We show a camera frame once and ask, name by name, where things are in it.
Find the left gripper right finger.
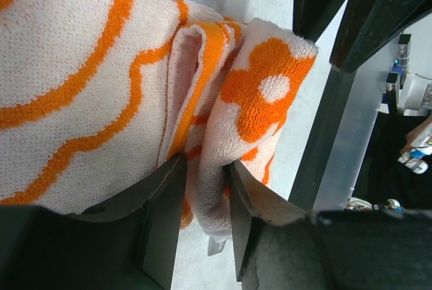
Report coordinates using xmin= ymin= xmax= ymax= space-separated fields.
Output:
xmin=227 ymin=161 xmax=311 ymax=282

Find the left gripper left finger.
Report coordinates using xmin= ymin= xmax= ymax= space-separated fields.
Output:
xmin=63 ymin=154 xmax=187 ymax=289

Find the orange flower pattern towel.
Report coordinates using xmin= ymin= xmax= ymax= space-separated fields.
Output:
xmin=1 ymin=0 xmax=318 ymax=241

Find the aluminium front rail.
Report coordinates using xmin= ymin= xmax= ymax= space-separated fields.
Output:
xmin=313 ymin=38 xmax=398 ymax=211

